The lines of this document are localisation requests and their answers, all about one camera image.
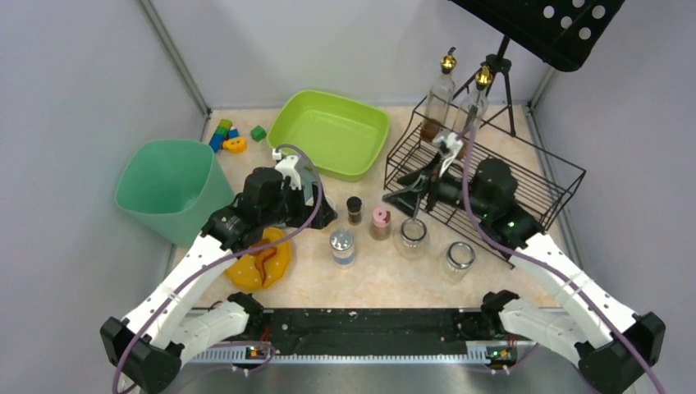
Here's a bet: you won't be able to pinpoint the silver lid blue label jar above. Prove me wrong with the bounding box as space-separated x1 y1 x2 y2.
329 228 355 268

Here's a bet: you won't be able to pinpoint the glass jar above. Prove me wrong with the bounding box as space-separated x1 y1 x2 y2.
392 218 430 259
439 241 476 283

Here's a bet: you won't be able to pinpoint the gold top oil bottle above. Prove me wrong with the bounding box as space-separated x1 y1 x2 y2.
420 47 457 142
451 65 492 135

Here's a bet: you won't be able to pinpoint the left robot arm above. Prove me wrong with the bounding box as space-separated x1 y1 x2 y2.
100 159 337 393

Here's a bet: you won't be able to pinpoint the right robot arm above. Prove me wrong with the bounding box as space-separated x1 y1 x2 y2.
383 158 666 393

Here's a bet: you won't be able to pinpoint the black lid spice jar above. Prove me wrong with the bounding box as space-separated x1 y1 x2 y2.
346 196 362 226

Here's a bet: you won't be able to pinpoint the grey-blue plate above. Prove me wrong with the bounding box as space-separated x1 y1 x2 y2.
290 164 317 205

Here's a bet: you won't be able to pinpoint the pink lid spice jar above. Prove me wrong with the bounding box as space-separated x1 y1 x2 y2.
370 207 392 241

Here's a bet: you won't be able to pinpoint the brown food scraps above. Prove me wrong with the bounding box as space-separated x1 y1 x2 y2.
250 239 277 287

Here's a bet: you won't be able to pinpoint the green plastic basin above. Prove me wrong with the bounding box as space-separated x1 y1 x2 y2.
266 89 391 182

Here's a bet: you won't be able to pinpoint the yellow scalloped plate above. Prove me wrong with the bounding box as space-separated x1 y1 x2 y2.
223 241 292 292

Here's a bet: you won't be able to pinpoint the green toy cube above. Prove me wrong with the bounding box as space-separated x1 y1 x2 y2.
250 126 267 142

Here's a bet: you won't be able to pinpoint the orange toy piece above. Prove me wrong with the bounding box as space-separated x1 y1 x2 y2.
222 136 248 153

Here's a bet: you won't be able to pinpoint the stacked toy blocks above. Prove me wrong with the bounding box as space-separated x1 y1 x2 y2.
208 118 239 153

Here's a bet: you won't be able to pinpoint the teal trash bin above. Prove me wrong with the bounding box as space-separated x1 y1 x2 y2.
115 139 235 248

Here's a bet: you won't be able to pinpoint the black tripod stand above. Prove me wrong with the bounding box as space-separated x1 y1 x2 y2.
454 34 518 137

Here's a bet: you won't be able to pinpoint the black perforated tray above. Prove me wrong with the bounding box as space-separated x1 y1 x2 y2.
455 0 625 72

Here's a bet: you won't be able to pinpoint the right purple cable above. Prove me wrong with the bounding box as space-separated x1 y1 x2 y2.
459 125 667 394

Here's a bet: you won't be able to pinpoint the purple cable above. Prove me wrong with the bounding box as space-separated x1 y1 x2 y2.
459 125 667 394
111 144 326 394

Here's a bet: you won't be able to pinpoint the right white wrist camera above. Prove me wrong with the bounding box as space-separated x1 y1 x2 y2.
433 130 464 177

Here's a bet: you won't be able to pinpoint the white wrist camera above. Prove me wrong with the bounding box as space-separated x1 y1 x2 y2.
433 130 464 177
272 149 307 190

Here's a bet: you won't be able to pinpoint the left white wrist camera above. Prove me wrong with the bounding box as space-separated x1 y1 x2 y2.
272 149 307 190

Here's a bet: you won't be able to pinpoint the black wire rack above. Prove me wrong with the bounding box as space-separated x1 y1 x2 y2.
383 93 587 270

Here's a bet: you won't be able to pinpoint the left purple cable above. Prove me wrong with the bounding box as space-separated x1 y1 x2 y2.
111 144 326 394

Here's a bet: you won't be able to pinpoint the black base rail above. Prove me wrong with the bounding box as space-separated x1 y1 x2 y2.
193 308 534 366

